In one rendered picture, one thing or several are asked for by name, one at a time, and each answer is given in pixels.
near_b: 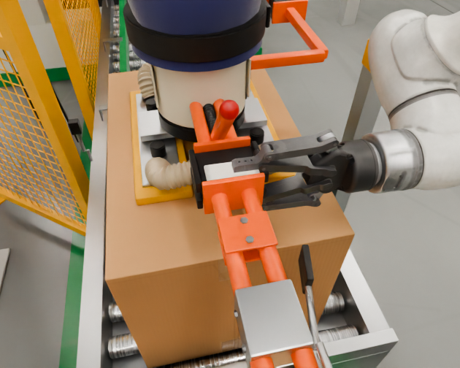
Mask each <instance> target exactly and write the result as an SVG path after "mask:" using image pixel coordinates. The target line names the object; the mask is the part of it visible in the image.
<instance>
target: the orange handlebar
mask: <svg viewBox="0 0 460 368"><path fill-rule="evenodd" d="M285 16H286V17H287V19H288V20H289V22H290V23H291V25H292V26H293V27H294V28H295V29H296V31H297V32H298V34H299V35H300V37H301V38H302V39H303V40H304V41H305V43H306V44H307V46H308V47H309V48H310V50H302V51H295V52H287V53H273V54H266V55H254V56H253V57H251V58H250V59H251V70H253V69H265V68H273V67H280V66H293V65H300V64H313V63H320V62H324V59H326V58H327V56H328V52H329V50H328V48H327V47H326V46H325V44H324V43H322V41H321V40H320V39H319V38H318V36H317V35H316V34H315V32H314V31H313V30H312V29H311V28H310V27H309V26H308V24H307V23H306V22H305V20H304V19H303V18H302V16H301V15H300V14H299V13H298V12H297V11H296V10H295V8H293V7H291V8H287V9H286V11H285ZM223 101H224V100H223V99H217V100H216V101H215V102H214V103H213V108H214V111H215V114H216V117H217V116H218V112H219V108H220V105H221V104H222V102H223ZM189 108H190V111H191V117H192V121H193V126H194V129H195V133H196V138H197V142H209V141H212V140H211V139H210V133H209V129H208V126H207V121H206V119H205V116H204V111H203V108H202V105H201V104H200V103H198V102H197V101H194V102H192V103H190V105H189ZM236 137H237V134H236V131H235V130H234V126H233V124H232V126H231V128H230V129H229V132H228V134H227V135H226V138H225V139H230V138H236ZM241 197H242V201H243V204H244V206H245V211H246V213H247V214H244V215H235V216H232V213H231V208H230V206H229V200H228V198H227V195H225V194H224V193H217V194H216V195H214V196H213V197H212V199H211V201H212V206H213V209H214V213H215V219H216V222H217V225H218V238H219V241H220V244H221V250H222V254H223V260H224V263H225V266H226V267H227V269H228V272H229V277H230V281H231V287H232V290H233V294H234V292H235V290H237V289H240V288H247V287H251V286H252V285H251V281H250V277H249V274H248V269H247V267H246V263H248V262H252V261H259V260H261V262H262V265H263V268H264V271H265V275H266V277H267V281H268V283H273V282H277V281H281V280H287V279H288V278H287V276H286V273H285V270H284V268H283V264H282V261H281V260H280V256H279V253H278V251H277V248H276V245H278V242H277V238H276V236H275V233H274V230H273V228H272V224H271V222H270V219H269V216H268V214H267V211H263V208H262V206H261V202H260V200H259V197H258V194H257V191H256V190H255V189H254V188H248V189H246V190H244V191H243V192H242V193H241ZM291 358H292V361H293V363H294V368H319V366H318V363H317V361H316V358H315V355H314V353H313V349H312V348H304V349H300V350H297V351H295V352H294V353H292V354H291ZM250 367H251V368H275V367H274V364H273V360H272V358H270V357H264V358H261V359H257V360H255V361H252V362H250Z"/></svg>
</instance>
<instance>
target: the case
mask: <svg viewBox="0 0 460 368"><path fill-rule="evenodd" d="M138 72H139V71H132V72H119V73H112V74H108V106H107V200H106V248H105V281H106V283H107V285H108V287H109V289H110V291H111V293H112V295H113V297H114V299H115V302H116V304H117V306H118V308H119V310H120V312H121V314H122V316H123V318H124V320H125V322H126V325H127V327H128V328H129V331H130V332H131V335H132V337H133V338H134V341H135V343H136V345H137V347H138V349H139V352H140V353H141V355H142V357H143V359H144V361H145V364H146V366H147V368H154V367H159V366H163V365H167V364H173V363H176V362H180V361H186V360H189V359H195V358H199V357H202V356H208V355H212V354H216V353H222V352H225V351H229V350H235V349H238V348H242V340H241V337H240V334H239V328H238V325H237V319H236V318H235V317H234V294H233V290H232V287H231V281H230V277H229V272H228V269H227V267H226V266H225V263H224V260H223V254H222V250H221V244H220V241H219V238H218V225H217V222H216V219H215V213H211V214H206V215H205V214H204V205H203V208H202V209H198V208H197V204H196V197H195V193H194V189H193V183H192V184H191V185H192V189H193V196H192V197H191V198H185V199H176V200H171V201H167V202H158V203H152V204H144V205H137V203H136V201H135V192H134V165H133V150H132V135H131V108H130V92H131V91H140V89H139V85H138V80H137V79H138V76H137V75H138ZM250 78H251V81H252V83H253V85H254V87H255V89H256V91H257V94H258V96H259V98H260V100H261V102H262V104H263V106H264V109H265V110H266V112H267V114H268V116H269V119H270V121H271V123H272V125H273V127H274V129H275V132H276V134H277V136H278V138H279V139H289V138H294V137H301V136H302V135H301V134H300V133H299V130H298V128H297V127H296V125H295V123H294V121H293V119H292V118H291V116H290V114H289V112H288V110H287V109H286V107H285V105H284V103H283V101H282V99H281V98H280V95H279V94H278V92H277V90H276V88H275V87H274V85H273V83H272V81H271V80H270V78H269V75H268V74H267V72H266V70H265V69H253V70H250ZM320 201H321V205H320V206H318V207H311V206H303V207H292V208H287V209H281V210H270V211H267V214H268V216H269V219H270V222H271V224H272V228H273V230H274V233H275V236H276V238H277V242H278V245H276V248H277V251H278V253H279V256H280V260H281V261H282V264H283V268H284V270H285V273H286V276H287V278H288V279H290V280H291V281H292V283H293V285H294V289H295V291H296V295H297V297H298V299H299V303H300V305H301V307H302V311H303V313H304V316H305V319H306V322H307V325H308V327H309V329H310V325H309V319H308V313H307V302H306V296H305V294H303V293H302V283H301V278H300V271H299V261H298V260H299V255H300V251H301V249H302V245H309V249H310V257H311V262H312V267H313V275H314V281H313V285H312V290H313V299H314V305H315V315H316V321H317V325H318V322H319V320H320V318H321V315H322V313H323V310H324V307H325V306H326V303H327V301H328V298H329V296H330V293H331V290H332V289H333V287H334V284H335V281H336V279H337V276H338V274H339V272H340V269H341V267H342V264H343V262H344V260H345V257H346V255H347V253H348V250H349V248H350V245H351V243H352V241H353V238H354V236H355V233H354V231H353V229H352V227H351V226H350V224H349V222H348V219H347V218H346V217H345V214H344V212H343V211H342V209H341V207H340V205H339V203H338V202H337V200H336V198H335V196H334V194H333V193H332V192H330V193H324V194H323V195H322V197H321V198H320ZM246 267H247V269H248V274H249V277H250V281H251V285H252V286H255V285H262V284H266V283H268V281H267V277H266V275H265V271H264V268H263V265H262V262H261V260H259V261H252V262H248V263H246Z"/></svg>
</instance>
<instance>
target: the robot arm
mask: <svg viewBox="0 0 460 368"><path fill-rule="evenodd" d="M368 59H369V68H370V72H371V75H372V81H373V83H374V87H375V90H376V93H377V97H378V98H379V100H380V103H381V105H382V107H383V109H384V110H385V112H386V114H387V116H388V119H389V123H390V126H391V130H390V131H379V132H374V133H368V134H365V135H364V136H363V137H362V138H361V139H355V140H350V141H344V142H340V143H339V141H338V140H337V138H336V137H335V135H334V133H333V131H332V130H331V129H327V130H324V131H322V132H319V133H317V134H314V135H308V136H303V137H294V138H289V139H280V140H275V141H270V142H263V143H261V145H260V148H261V149H260V151H259V150H254V151H253V155H254V156H252V157H246V158H236V159H234V160H232V162H227V163H222V164H211V165H205V166H204V172H205V175H206V179H207V181H209V180H218V179H223V178H229V177H238V176H243V175H252V174H258V173H260V172H266V171H268V172H296V175H294V176H292V177H287V178H285V179H282V180H278V181H274V182H272V183H267V184H265V186H266V187H267V197H266V198H265V199H263V202H262V208H263V211H270V210H281V209H287V208H292V207H303V206H311V207H318V206H320V205H321V201H320V198H321V197H322V195H323V194H324V193H330V192H332V191H334V190H341V191H344V192H346V193H355V192H360V191H369V192H371V193H387V192H392V191H405V190H408V189H413V188H414V189H420V190H425V191H427V190H439V189H444V188H452V187H456V186H460V96H459V94H458V92H457V90H456V86H457V85H458V84H459V83H460V11H459V12H457V13H455V14H452V15H447V16H439V15H430V16H429V17H427V16H426V15H425V14H423V13H422V12H418V11H415V10H412V9H402V10H399V11H396V12H392V13H391V14H389V15H387V16H385V17H384V18H383V19H382V20H381V21H380V22H379V23H378V24H377V25H376V27H375V28H374V30H373V31H372V33H371V35H370V38H369V45H368ZM272 150H274V151H272Z"/></svg>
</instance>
